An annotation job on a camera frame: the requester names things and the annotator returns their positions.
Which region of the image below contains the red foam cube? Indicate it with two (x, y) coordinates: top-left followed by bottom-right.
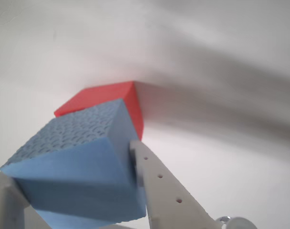
(54, 81), (145, 141)

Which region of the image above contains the blue foam cube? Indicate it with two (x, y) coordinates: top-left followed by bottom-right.
(0, 98), (148, 227)

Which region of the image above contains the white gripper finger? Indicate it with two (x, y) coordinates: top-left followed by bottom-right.
(129, 139), (222, 229)
(0, 170), (53, 229)

